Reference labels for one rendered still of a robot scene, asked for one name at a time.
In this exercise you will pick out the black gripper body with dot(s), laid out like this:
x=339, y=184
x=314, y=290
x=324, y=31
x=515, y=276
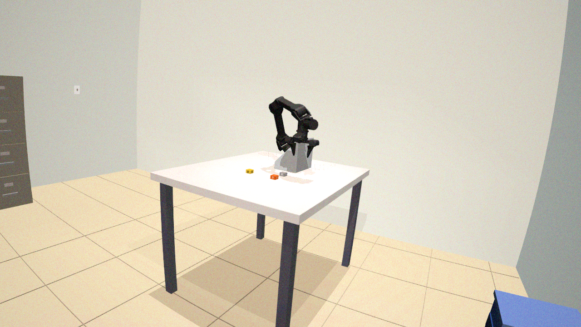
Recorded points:
x=312, y=142

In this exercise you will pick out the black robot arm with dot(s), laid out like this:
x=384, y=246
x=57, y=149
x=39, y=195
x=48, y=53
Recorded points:
x=297, y=111

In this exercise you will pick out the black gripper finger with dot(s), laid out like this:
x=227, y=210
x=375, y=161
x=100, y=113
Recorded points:
x=309, y=150
x=292, y=145

